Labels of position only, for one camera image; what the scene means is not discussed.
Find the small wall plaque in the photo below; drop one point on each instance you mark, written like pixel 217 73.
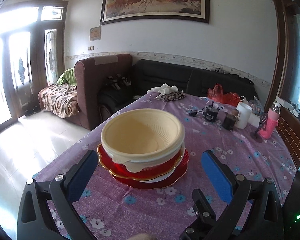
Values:
pixel 95 33

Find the white plastic jar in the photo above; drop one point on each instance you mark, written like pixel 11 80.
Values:
pixel 243 116

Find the purple floral tablecloth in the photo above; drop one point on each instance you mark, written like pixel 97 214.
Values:
pixel 112 210

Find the framed horse painting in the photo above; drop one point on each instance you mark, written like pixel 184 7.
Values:
pixel 126 10

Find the large beige plastic bowl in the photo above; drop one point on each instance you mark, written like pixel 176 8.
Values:
pixel 148 153

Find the pink sleeved thermos bottle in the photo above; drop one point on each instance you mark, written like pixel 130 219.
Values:
pixel 272 120

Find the patterned blanket seat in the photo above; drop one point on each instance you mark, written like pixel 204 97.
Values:
pixel 61 100

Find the white foam bowl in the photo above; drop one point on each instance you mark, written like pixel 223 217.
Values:
pixel 159 178
pixel 166 166

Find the maroon armchair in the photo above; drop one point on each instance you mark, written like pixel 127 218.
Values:
pixel 91 74

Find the red plastic bag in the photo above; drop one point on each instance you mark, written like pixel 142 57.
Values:
pixel 216 94

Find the leopard print cloth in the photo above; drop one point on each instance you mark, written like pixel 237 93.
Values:
pixel 173 96

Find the white tissue pack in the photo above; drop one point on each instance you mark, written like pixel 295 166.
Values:
pixel 254 120

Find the black round jar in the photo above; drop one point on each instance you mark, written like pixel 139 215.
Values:
pixel 210 112

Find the white cloth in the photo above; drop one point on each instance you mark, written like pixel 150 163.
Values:
pixel 163 90

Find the small beige plastic bowl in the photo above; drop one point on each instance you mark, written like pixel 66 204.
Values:
pixel 140 125

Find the black phone stand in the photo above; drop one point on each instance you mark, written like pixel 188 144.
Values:
pixel 261 126

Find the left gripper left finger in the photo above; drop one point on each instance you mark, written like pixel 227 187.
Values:
pixel 35 220

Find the wooden glass door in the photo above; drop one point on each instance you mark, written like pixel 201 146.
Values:
pixel 31 55

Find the dark jar with cork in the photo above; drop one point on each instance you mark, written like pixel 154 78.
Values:
pixel 230 120

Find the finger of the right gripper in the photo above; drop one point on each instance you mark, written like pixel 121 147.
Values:
pixel 206 218

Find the black leather sofa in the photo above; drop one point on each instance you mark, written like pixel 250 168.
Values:
pixel 119 90

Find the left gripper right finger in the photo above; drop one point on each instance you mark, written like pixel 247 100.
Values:
pixel 253 208

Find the colourful plastic bag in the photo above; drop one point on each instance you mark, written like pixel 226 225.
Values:
pixel 256 105

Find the black adapter plug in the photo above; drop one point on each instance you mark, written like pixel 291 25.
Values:
pixel 192 113

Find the wooden sideboard cabinet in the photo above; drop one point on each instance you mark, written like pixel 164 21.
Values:
pixel 289 130

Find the white box on sideboard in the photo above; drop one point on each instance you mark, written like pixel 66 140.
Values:
pixel 284 104

